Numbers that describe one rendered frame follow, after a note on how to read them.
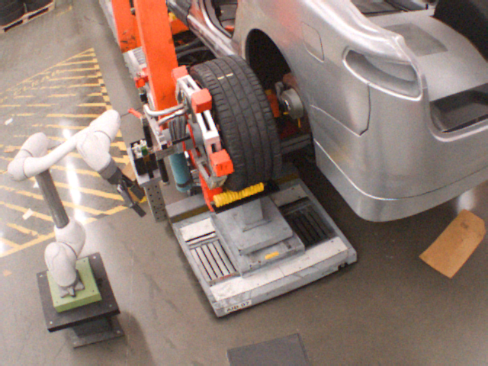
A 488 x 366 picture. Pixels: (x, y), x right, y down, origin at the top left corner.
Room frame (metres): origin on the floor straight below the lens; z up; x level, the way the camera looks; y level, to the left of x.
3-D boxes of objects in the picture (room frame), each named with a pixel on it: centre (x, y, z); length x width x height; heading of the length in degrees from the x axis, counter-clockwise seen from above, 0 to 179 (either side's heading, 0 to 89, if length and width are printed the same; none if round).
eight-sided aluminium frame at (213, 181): (2.54, 0.16, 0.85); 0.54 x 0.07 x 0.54; 14
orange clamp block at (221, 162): (2.24, 0.08, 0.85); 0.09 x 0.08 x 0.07; 14
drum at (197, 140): (2.53, 0.23, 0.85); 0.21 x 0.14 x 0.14; 104
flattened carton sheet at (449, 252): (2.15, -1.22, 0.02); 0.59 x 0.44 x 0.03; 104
